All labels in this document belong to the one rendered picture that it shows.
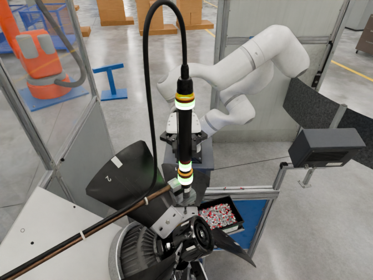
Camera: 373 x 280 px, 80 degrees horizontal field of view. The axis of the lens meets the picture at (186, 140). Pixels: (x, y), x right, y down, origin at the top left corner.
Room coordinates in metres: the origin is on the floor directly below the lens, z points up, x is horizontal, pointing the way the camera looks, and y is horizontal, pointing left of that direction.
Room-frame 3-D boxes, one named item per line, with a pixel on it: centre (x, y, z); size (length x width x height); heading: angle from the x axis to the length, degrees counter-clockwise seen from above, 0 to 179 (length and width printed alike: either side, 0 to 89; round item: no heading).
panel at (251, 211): (0.81, -0.08, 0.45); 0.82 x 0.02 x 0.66; 92
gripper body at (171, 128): (0.56, 0.01, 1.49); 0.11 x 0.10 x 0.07; 2
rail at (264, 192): (0.81, -0.08, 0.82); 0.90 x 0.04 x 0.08; 92
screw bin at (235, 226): (0.65, -0.16, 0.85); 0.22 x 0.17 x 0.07; 108
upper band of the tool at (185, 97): (0.45, 0.00, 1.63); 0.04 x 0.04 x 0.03
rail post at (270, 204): (0.83, -0.51, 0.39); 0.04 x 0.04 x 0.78; 2
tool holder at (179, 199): (0.44, 0.01, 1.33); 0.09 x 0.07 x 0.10; 127
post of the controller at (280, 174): (0.83, -0.51, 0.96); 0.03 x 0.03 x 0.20; 2
